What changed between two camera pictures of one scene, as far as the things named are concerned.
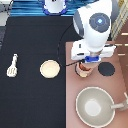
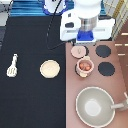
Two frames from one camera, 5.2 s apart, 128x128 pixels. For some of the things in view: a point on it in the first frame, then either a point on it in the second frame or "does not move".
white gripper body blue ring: [80, 51] → [85, 30]
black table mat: [28, 99] does not move
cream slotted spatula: [13, 70] does not move
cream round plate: [50, 68] does not move
